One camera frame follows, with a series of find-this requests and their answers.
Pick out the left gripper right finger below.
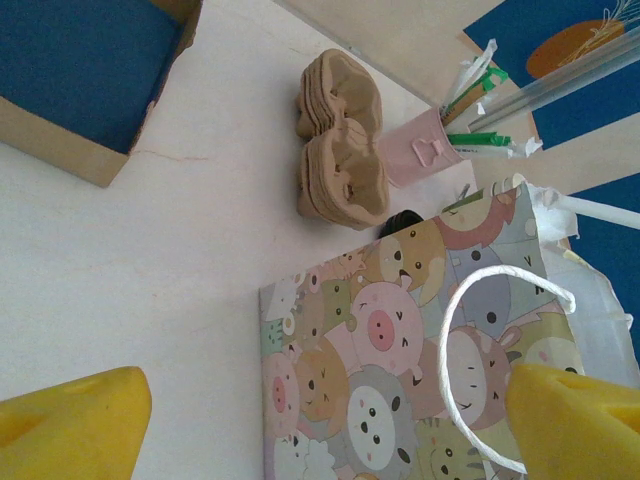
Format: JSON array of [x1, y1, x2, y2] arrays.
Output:
[[504, 363, 640, 480]]

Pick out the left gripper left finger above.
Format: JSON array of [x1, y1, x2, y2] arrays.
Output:
[[0, 366, 153, 480]]

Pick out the white paper straw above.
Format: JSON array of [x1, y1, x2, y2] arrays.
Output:
[[529, 184, 640, 242], [467, 134, 545, 161], [449, 37, 501, 109]]

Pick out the cartoon print paper bag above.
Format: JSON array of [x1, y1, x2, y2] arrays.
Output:
[[258, 182, 640, 480]]

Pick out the stack of black cup lids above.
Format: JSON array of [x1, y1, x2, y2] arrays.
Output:
[[377, 210, 426, 239]]

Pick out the brown cardboard tray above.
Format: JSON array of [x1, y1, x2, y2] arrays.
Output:
[[0, 0, 204, 190]]

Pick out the green wrapped straw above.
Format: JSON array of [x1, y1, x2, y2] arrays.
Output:
[[447, 130, 514, 150], [442, 67, 509, 114]]

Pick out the pink metal bucket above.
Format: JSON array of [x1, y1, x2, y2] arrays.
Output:
[[377, 107, 469, 190]]

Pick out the wrapped straws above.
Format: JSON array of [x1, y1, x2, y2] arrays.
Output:
[[467, 29, 640, 134]]

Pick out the stack of pulp cup carriers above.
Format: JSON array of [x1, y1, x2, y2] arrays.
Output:
[[293, 48, 390, 232]]

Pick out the cardboard tray with blue cloth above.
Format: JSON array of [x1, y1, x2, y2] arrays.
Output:
[[0, 0, 187, 154]]

